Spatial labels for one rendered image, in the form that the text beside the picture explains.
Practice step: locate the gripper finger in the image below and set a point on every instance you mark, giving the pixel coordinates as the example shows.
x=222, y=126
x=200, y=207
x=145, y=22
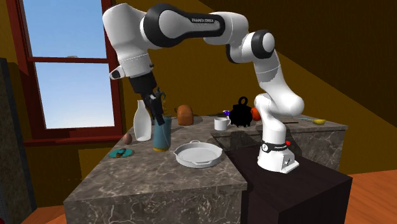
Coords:
x=156, y=108
x=161, y=94

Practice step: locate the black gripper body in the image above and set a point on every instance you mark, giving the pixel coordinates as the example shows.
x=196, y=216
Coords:
x=143, y=84

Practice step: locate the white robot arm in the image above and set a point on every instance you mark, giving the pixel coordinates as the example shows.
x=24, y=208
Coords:
x=273, y=77

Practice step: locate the white vase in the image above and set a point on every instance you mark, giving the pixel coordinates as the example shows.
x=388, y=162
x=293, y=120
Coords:
x=142, y=124

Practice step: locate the blue tumbler yellow base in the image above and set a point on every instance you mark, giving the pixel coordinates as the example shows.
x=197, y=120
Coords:
x=162, y=136

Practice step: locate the brown bread loaf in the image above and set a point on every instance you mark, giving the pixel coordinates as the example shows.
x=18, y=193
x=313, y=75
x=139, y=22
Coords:
x=185, y=115

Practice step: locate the brown egg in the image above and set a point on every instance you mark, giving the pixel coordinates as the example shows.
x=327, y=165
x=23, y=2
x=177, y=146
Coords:
x=127, y=139

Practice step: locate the teal plate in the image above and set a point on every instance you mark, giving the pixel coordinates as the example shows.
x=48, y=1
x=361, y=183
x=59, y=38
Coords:
x=128, y=153

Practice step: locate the brown food piece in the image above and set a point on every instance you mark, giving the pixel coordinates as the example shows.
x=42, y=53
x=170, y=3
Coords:
x=119, y=152

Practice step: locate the white round pan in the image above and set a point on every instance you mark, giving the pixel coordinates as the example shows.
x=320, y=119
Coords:
x=198, y=154

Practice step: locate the white mug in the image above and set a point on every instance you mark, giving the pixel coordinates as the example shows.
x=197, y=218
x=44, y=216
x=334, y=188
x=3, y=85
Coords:
x=220, y=124

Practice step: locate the small blue object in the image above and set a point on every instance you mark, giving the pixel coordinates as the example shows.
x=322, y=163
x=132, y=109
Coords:
x=226, y=113

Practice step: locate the red framed window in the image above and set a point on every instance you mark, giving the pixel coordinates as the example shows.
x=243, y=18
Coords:
x=71, y=59

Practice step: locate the orange fruit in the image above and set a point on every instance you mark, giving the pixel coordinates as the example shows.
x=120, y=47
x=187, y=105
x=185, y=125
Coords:
x=256, y=114

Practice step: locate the dark robot stand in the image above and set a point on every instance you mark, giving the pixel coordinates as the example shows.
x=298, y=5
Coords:
x=294, y=192

